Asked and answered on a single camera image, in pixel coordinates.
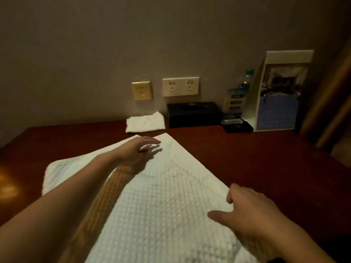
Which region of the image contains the person's left hand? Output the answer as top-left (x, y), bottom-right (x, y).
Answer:
top-left (118, 136), bottom-right (161, 166)

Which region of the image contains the person's right hand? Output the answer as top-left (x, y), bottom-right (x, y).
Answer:
top-left (207, 183), bottom-right (278, 241)

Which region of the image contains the white waffle towel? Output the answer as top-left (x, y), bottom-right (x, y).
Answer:
top-left (42, 133), bottom-right (275, 263)

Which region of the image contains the person's right forearm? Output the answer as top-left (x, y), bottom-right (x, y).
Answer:
top-left (259, 216), bottom-right (338, 263)

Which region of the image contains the person's left forearm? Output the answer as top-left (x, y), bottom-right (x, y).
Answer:
top-left (0, 150), bottom-right (123, 263)

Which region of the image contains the small folded white cloth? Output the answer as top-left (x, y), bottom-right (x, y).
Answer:
top-left (126, 111), bottom-right (166, 134)

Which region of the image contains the black tissue box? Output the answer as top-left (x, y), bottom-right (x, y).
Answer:
top-left (167, 102), bottom-right (223, 129)

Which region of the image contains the black tray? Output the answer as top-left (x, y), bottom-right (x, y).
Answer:
top-left (221, 118), bottom-right (254, 134)

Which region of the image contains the small standing sign card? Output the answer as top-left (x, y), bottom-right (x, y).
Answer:
top-left (223, 88), bottom-right (246, 113)

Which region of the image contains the green-capped water bottle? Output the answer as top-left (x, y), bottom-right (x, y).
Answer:
top-left (235, 69), bottom-right (254, 107)

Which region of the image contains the white standing brochure folder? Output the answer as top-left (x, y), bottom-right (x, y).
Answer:
top-left (241, 50), bottom-right (315, 132)

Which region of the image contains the brown curtain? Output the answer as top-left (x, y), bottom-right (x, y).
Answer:
top-left (299, 38), bottom-right (351, 162)

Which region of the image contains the yellow wall switch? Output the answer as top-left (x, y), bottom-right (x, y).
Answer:
top-left (131, 81), bottom-right (153, 101)

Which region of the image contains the white double wall socket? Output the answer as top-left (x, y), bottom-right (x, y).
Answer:
top-left (163, 77), bottom-right (200, 98)

